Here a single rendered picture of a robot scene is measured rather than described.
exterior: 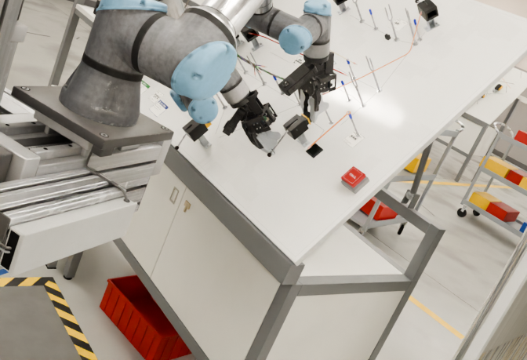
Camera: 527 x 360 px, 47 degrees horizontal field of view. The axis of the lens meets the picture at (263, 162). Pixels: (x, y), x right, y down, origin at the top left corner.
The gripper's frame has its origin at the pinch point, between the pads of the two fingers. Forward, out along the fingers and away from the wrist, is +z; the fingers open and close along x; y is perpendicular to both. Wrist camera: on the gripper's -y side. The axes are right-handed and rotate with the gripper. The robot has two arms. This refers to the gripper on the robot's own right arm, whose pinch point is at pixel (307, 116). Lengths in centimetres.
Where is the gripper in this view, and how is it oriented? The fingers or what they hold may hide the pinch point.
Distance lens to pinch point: 184.3
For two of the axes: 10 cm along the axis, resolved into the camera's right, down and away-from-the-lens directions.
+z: 0.2, 8.1, 5.9
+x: -5.1, -5.0, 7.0
